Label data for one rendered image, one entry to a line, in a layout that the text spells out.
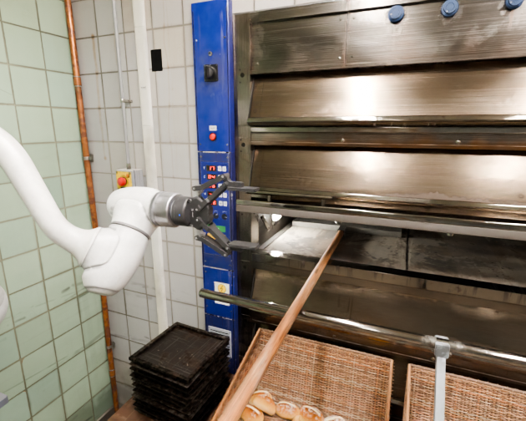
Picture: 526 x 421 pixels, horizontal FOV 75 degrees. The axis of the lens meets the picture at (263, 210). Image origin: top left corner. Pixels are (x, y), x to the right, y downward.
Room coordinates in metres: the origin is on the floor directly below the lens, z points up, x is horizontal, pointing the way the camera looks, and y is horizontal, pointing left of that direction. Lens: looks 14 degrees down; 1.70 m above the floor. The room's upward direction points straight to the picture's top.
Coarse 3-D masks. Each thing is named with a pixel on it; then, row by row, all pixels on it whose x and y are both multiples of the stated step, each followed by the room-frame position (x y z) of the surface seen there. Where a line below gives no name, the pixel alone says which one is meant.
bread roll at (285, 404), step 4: (284, 400) 1.15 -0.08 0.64; (276, 404) 1.14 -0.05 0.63; (280, 404) 1.13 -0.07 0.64; (284, 404) 1.12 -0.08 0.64; (288, 404) 1.12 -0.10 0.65; (292, 404) 1.13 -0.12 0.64; (276, 408) 1.13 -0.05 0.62; (280, 408) 1.12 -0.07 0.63; (284, 408) 1.11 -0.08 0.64; (288, 408) 1.11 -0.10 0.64; (292, 408) 1.11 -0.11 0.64; (296, 408) 1.12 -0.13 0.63; (276, 412) 1.12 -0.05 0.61; (280, 412) 1.11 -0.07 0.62; (284, 412) 1.11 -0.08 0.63; (288, 412) 1.10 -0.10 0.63; (292, 412) 1.10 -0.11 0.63; (296, 412) 1.11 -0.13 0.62; (280, 416) 1.11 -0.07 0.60; (284, 416) 1.10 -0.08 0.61; (288, 416) 1.10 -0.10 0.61; (292, 416) 1.10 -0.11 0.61
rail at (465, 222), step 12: (240, 204) 1.23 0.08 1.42; (252, 204) 1.21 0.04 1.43; (264, 204) 1.20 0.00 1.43; (276, 204) 1.18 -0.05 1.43; (288, 204) 1.16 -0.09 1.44; (372, 216) 1.05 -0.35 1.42; (384, 216) 1.04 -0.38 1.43; (396, 216) 1.02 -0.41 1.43; (408, 216) 1.01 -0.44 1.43; (420, 216) 1.00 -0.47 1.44; (432, 216) 0.99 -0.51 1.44; (492, 228) 0.93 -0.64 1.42; (504, 228) 0.91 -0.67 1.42; (516, 228) 0.90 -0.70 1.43
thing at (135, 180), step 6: (126, 168) 1.61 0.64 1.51; (120, 174) 1.55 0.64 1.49; (132, 174) 1.53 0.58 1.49; (138, 174) 1.56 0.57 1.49; (126, 180) 1.53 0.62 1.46; (132, 180) 1.52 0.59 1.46; (138, 180) 1.55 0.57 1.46; (120, 186) 1.55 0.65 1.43; (126, 186) 1.54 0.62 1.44; (132, 186) 1.52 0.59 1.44; (138, 186) 1.55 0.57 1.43
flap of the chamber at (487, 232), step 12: (300, 216) 1.14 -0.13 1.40; (312, 216) 1.12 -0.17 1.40; (324, 216) 1.11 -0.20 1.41; (336, 216) 1.09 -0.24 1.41; (348, 216) 1.08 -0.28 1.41; (360, 216) 1.06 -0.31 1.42; (408, 228) 1.00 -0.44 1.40; (420, 228) 0.99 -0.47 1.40; (432, 228) 0.98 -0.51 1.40; (444, 228) 0.97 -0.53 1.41; (456, 228) 0.96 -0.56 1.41; (468, 228) 0.94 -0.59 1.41; (480, 228) 0.93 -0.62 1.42
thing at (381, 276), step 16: (256, 256) 1.36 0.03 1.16; (272, 256) 1.34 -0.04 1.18; (288, 256) 1.32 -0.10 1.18; (304, 256) 1.32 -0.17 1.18; (336, 272) 1.23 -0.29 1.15; (352, 272) 1.21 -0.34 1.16; (368, 272) 1.19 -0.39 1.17; (384, 272) 1.17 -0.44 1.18; (400, 272) 1.17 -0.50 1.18; (416, 272) 1.17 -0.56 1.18; (432, 288) 1.10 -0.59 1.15; (448, 288) 1.08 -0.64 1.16; (464, 288) 1.06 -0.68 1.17; (480, 288) 1.05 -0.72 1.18; (496, 288) 1.04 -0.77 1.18; (512, 288) 1.04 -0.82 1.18
